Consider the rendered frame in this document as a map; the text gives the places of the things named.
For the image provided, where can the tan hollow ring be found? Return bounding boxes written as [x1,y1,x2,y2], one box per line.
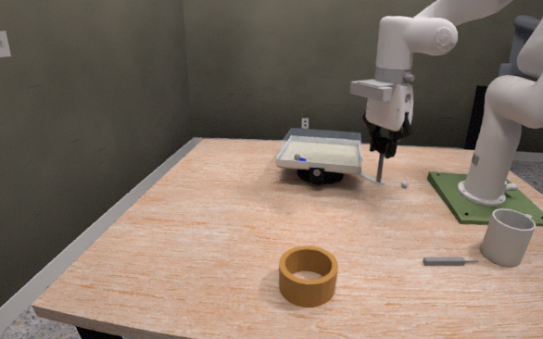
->
[279,245,338,308]

